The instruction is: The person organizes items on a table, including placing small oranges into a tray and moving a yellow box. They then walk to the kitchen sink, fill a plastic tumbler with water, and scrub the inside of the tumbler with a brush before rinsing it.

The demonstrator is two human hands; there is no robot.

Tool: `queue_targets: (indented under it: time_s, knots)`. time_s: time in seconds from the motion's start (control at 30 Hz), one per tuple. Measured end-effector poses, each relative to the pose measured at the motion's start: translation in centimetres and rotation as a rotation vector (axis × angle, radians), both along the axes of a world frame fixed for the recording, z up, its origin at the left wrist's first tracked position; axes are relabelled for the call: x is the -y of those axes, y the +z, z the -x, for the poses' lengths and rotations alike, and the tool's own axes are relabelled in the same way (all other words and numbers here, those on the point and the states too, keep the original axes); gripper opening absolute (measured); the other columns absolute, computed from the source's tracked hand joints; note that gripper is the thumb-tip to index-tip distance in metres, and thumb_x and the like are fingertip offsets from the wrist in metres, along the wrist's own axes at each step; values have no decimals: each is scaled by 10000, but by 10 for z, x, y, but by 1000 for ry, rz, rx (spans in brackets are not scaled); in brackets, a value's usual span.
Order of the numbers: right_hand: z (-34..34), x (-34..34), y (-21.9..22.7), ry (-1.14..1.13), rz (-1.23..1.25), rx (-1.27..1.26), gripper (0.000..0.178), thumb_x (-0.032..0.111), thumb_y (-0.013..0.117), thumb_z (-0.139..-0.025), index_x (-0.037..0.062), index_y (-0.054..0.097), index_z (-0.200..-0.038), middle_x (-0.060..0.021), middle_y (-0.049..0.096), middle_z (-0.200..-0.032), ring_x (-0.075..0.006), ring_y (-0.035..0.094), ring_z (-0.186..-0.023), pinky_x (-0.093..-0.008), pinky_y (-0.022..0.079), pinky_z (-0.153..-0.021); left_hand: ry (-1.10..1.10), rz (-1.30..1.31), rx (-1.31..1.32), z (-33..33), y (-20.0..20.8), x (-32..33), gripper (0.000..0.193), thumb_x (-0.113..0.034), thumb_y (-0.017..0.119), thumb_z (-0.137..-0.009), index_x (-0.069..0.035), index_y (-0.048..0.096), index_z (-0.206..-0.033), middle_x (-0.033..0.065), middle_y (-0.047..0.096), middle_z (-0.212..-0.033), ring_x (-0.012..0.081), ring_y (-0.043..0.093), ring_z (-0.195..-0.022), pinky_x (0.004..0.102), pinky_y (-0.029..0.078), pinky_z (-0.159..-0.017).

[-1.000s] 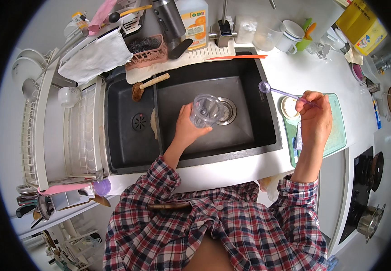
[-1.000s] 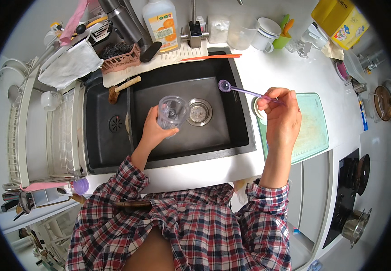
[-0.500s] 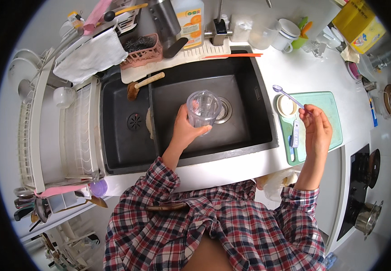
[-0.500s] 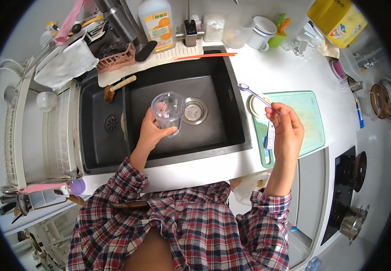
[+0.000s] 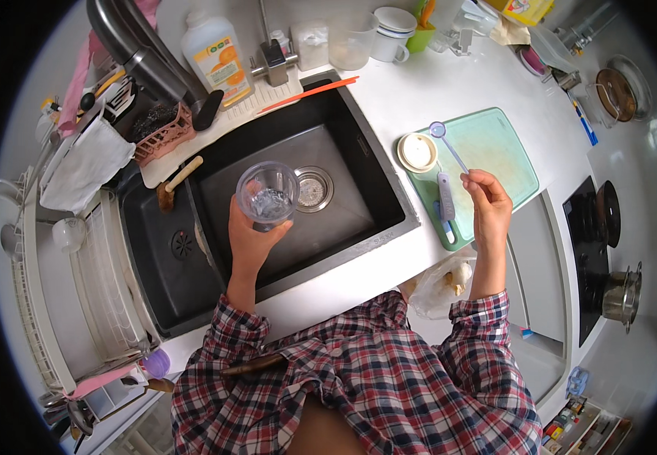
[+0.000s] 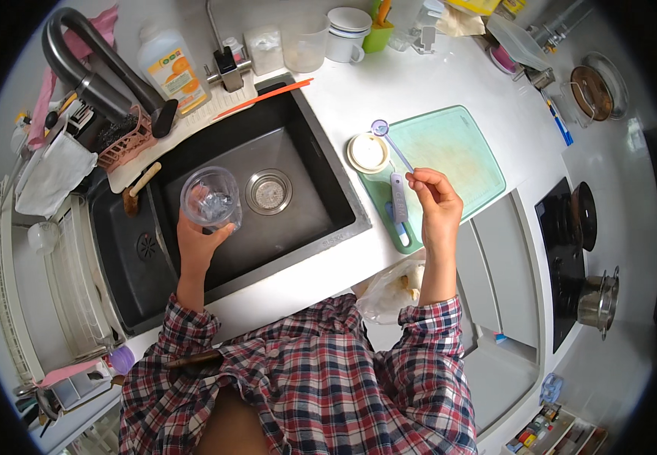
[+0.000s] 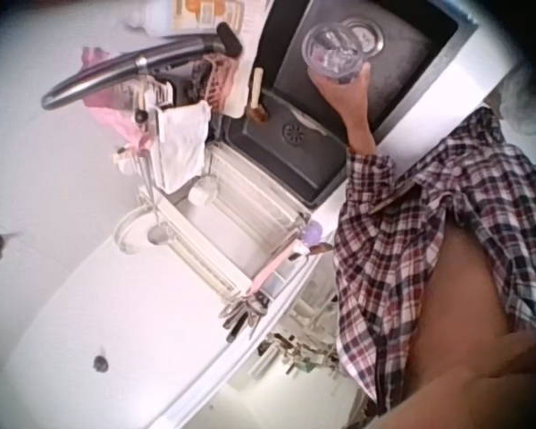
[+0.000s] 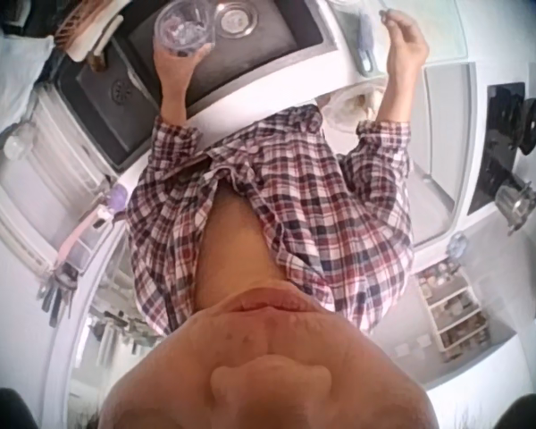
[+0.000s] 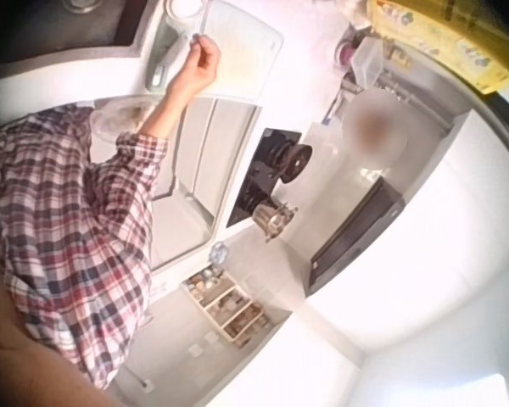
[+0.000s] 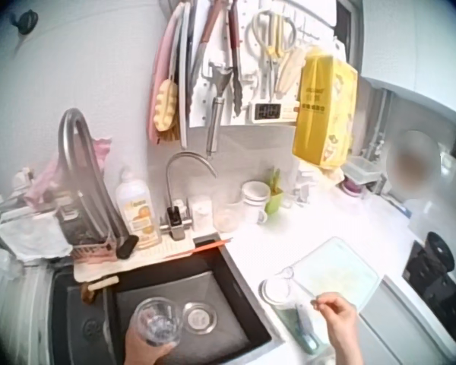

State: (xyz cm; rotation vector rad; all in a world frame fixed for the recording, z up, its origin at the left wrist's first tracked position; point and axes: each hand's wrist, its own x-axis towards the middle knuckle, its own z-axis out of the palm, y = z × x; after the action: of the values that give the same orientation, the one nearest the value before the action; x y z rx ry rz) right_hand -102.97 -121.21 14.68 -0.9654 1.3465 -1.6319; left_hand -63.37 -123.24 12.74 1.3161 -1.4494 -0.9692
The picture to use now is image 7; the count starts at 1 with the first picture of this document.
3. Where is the red wire basket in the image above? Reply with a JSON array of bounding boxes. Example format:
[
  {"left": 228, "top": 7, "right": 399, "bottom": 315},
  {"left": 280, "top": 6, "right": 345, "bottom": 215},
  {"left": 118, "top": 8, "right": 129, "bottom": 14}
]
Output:
[{"left": 189, "top": 53, "right": 242, "bottom": 114}]

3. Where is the pink handled utensil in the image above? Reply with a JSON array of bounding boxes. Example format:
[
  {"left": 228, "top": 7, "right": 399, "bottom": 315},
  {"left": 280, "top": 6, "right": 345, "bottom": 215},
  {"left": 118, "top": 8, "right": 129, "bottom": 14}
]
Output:
[{"left": 248, "top": 248, "right": 301, "bottom": 297}]

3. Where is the clear glass cup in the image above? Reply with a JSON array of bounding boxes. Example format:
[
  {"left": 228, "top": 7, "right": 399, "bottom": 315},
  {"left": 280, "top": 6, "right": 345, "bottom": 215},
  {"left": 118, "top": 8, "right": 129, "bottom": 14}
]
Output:
[{"left": 301, "top": 20, "right": 371, "bottom": 86}]

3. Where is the round metal sink drain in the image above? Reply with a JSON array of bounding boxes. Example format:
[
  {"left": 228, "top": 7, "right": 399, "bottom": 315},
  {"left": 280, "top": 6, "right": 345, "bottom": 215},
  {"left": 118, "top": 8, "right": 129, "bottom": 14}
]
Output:
[{"left": 339, "top": 16, "right": 386, "bottom": 59}]

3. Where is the pink cloth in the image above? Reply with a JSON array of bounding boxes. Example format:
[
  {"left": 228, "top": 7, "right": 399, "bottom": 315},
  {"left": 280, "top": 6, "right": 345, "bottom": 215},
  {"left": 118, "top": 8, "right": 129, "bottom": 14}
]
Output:
[{"left": 80, "top": 44, "right": 155, "bottom": 153}]

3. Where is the white cup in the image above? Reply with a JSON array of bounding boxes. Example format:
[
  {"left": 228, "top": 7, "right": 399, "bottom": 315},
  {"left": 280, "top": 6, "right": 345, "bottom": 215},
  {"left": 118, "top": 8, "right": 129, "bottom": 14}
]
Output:
[{"left": 187, "top": 173, "right": 218, "bottom": 205}]

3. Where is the bundle of cutlery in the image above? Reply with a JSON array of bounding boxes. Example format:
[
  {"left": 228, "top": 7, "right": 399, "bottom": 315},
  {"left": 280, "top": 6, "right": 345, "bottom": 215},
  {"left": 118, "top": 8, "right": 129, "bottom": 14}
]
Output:
[{"left": 221, "top": 285, "right": 274, "bottom": 343}]

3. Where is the white plate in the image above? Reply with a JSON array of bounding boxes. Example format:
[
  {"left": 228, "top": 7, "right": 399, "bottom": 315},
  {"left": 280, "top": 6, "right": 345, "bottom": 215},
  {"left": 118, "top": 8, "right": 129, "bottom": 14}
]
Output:
[{"left": 113, "top": 207, "right": 180, "bottom": 254}]

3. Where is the purple round utensil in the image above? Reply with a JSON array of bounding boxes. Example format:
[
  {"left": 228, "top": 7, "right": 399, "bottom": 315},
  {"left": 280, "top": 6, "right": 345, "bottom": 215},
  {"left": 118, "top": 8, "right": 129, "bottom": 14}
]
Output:
[{"left": 301, "top": 221, "right": 328, "bottom": 249}]

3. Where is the open cabinet with items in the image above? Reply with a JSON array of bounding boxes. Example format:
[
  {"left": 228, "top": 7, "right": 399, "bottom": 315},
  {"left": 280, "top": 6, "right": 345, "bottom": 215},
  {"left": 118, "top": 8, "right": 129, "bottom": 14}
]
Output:
[{"left": 249, "top": 328, "right": 356, "bottom": 406}]

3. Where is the white cloth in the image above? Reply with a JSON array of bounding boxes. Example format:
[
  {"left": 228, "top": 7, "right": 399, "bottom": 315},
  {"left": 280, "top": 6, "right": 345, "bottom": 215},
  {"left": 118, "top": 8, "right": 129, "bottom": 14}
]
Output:
[{"left": 153, "top": 100, "right": 213, "bottom": 195}]

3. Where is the person's left hand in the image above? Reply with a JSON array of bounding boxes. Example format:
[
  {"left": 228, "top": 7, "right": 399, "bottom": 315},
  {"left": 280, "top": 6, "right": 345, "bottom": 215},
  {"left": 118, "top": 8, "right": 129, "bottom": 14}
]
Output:
[{"left": 306, "top": 61, "right": 373, "bottom": 130}]

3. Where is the wooden handled dish brush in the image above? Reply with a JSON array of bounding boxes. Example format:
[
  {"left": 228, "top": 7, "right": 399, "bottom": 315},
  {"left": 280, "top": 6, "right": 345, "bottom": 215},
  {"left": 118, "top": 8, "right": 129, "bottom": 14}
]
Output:
[{"left": 245, "top": 66, "right": 269, "bottom": 122}]

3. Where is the clear soap bottle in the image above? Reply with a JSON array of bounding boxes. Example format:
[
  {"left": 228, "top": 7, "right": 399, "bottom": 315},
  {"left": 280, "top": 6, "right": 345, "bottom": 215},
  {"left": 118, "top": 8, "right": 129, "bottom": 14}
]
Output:
[{"left": 124, "top": 0, "right": 180, "bottom": 37}]

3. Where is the white dish rack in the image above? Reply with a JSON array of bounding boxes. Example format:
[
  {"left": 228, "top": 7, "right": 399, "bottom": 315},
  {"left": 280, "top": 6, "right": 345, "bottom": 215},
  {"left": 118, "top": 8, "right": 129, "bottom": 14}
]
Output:
[{"left": 113, "top": 138, "right": 336, "bottom": 310}]

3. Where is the curved dark kitchen faucet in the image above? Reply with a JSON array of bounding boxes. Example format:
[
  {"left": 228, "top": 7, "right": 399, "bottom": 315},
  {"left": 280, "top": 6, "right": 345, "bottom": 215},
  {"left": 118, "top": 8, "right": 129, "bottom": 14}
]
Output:
[{"left": 40, "top": 21, "right": 245, "bottom": 112}]

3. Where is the dark kitchen sink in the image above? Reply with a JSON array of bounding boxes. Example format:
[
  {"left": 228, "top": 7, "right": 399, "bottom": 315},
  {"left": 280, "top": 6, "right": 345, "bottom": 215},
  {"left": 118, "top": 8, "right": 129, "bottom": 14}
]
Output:
[{"left": 222, "top": 0, "right": 479, "bottom": 209}]

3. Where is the orange labelled packet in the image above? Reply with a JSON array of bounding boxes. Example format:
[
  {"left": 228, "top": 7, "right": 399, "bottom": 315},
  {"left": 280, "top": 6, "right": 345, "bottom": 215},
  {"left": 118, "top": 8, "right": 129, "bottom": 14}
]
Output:
[{"left": 172, "top": 0, "right": 245, "bottom": 35}]

